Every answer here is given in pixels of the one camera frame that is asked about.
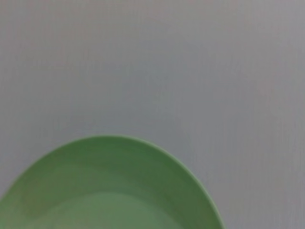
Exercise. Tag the light green plate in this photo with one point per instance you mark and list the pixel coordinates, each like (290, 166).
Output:
(107, 186)

